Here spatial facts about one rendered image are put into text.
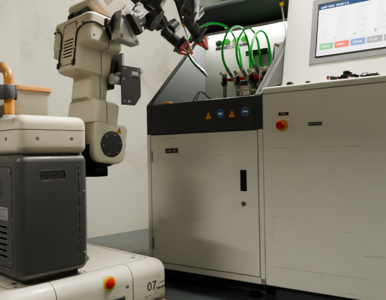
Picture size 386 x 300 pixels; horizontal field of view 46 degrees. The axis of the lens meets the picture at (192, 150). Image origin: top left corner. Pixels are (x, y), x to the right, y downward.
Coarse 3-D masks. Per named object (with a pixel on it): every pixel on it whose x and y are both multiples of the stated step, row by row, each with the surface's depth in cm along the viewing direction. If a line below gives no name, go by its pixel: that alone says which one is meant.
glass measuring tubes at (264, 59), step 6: (264, 48) 263; (246, 54) 270; (264, 54) 264; (258, 60) 269; (264, 60) 264; (252, 66) 271; (258, 66) 269; (264, 66) 264; (258, 84) 269; (252, 90) 271
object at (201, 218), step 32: (160, 160) 244; (192, 160) 232; (224, 160) 221; (256, 160) 211; (160, 192) 244; (192, 192) 232; (224, 192) 221; (256, 192) 211; (160, 224) 244; (192, 224) 232; (224, 224) 221; (256, 224) 211; (160, 256) 244; (192, 256) 232; (224, 256) 221; (256, 256) 211
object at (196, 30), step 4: (196, 24) 229; (192, 28) 229; (196, 28) 229; (204, 28) 234; (192, 32) 230; (196, 32) 230; (200, 32) 231; (204, 32) 233; (192, 36) 233; (196, 36) 231; (192, 40) 231; (196, 40) 229
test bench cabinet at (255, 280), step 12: (204, 132) 230; (264, 204) 209; (264, 216) 209; (264, 228) 209; (264, 240) 209; (264, 252) 209; (168, 264) 241; (264, 264) 209; (168, 276) 250; (180, 276) 245; (192, 276) 240; (204, 276) 236; (216, 276) 224; (228, 276) 220; (240, 276) 216; (252, 276) 213; (264, 276) 209; (240, 288) 224; (252, 288) 220; (264, 288) 217
